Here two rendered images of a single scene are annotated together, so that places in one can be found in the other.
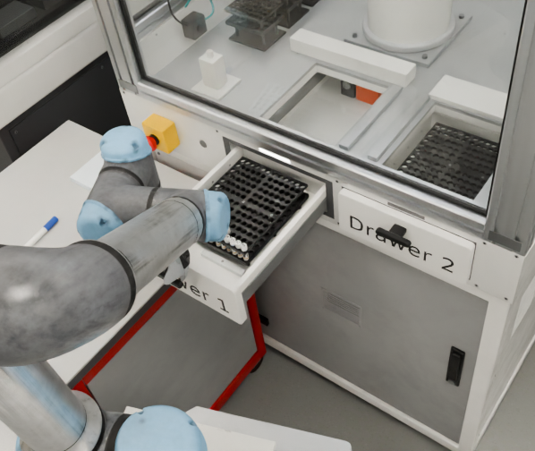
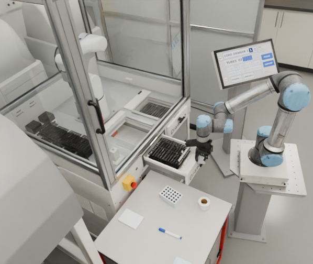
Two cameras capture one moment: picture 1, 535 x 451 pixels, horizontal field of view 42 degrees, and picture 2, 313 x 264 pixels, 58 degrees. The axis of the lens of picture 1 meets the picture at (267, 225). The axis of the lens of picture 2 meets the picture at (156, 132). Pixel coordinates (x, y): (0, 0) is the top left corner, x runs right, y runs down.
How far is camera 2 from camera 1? 185 cm
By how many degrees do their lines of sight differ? 65
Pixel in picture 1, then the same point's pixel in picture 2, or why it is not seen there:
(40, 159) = (119, 250)
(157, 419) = (263, 130)
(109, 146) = (208, 119)
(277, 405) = not seen: hidden behind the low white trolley
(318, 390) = not seen: hidden behind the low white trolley
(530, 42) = (186, 50)
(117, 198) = (223, 118)
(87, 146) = (112, 230)
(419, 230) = (180, 113)
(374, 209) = (174, 121)
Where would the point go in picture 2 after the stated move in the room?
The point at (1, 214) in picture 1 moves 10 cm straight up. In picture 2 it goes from (155, 256) to (153, 247)
